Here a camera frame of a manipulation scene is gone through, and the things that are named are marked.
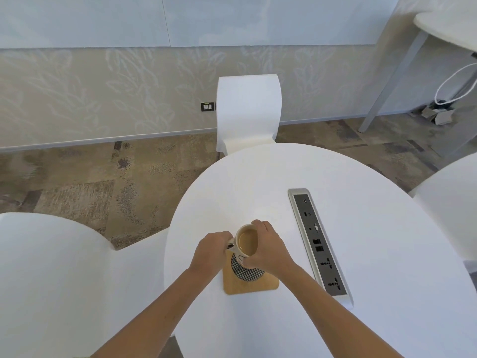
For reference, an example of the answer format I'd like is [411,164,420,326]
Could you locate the person's right hand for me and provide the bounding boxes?
[238,219,299,277]

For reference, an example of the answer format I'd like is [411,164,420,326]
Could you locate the grey table socket panel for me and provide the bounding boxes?
[288,188,353,297]

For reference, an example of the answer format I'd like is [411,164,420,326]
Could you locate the white patterned coffee mug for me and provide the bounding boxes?
[225,224,260,269]

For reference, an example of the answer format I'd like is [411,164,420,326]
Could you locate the white cable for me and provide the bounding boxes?
[434,60,477,106]

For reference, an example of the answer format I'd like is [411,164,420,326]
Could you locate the white chair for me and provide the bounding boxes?
[0,212,176,358]
[408,152,477,274]
[216,74,281,156]

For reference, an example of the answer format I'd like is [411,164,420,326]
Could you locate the person's left forearm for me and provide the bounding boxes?
[89,266,220,358]

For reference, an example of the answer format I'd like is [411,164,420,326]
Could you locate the person's right forearm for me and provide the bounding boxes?
[270,259,407,358]

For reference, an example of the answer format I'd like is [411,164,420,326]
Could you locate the light brown coffee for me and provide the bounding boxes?
[238,229,258,255]

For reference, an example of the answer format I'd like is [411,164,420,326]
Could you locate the white table with grey leg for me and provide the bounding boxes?
[358,10,477,133]

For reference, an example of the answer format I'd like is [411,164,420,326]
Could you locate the black patterned round coaster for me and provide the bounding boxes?
[230,253,266,282]

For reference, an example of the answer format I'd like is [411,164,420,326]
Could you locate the person's left hand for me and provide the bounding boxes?
[188,231,234,277]

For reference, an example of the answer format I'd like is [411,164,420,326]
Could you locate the grey floor socket box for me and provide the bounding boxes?
[420,102,456,126]

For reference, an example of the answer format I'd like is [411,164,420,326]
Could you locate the square wooden board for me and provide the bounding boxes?
[222,253,280,296]

